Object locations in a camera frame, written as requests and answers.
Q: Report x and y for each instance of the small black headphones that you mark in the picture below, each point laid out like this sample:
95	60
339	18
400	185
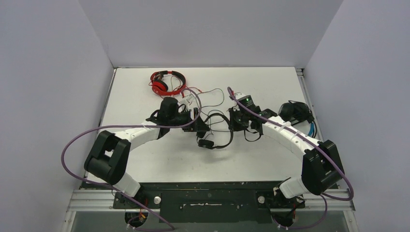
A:
217	121

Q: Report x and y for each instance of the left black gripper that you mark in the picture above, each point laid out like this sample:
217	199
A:
197	125

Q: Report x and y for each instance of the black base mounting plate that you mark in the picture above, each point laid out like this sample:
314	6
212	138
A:
220	202

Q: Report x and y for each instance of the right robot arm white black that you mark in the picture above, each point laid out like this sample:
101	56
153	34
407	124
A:
321	165

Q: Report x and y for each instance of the large black blue headphones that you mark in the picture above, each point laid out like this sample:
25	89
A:
298	112

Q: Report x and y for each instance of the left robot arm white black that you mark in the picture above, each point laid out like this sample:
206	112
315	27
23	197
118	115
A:
109	154

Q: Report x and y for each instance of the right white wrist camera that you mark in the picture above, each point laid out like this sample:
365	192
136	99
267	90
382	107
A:
239	96

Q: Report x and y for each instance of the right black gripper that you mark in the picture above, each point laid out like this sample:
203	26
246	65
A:
232	118

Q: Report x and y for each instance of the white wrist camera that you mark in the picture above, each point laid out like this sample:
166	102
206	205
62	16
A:
239	96
186	102

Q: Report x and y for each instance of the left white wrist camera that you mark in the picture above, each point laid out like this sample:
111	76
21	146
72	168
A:
186	102

